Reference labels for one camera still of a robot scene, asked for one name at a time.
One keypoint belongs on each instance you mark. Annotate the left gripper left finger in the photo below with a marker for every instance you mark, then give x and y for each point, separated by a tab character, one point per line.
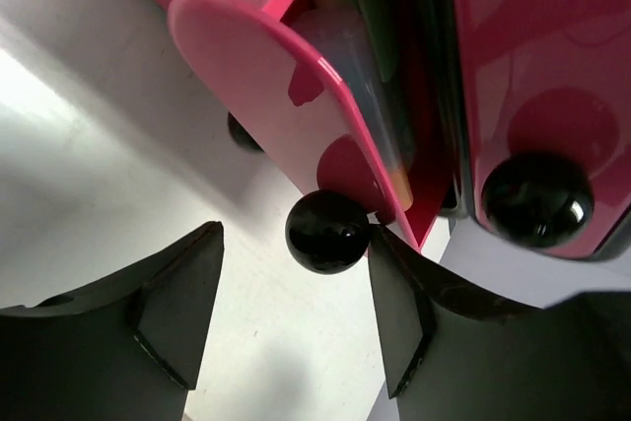
128	346

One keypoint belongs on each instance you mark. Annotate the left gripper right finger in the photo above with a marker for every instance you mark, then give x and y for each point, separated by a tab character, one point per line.
453	350

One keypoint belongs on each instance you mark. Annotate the green capped highlighter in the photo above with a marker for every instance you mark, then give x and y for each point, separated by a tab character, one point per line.
385	36

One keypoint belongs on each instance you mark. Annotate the orange capped highlighter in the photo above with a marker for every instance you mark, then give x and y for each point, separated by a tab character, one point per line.
337	30

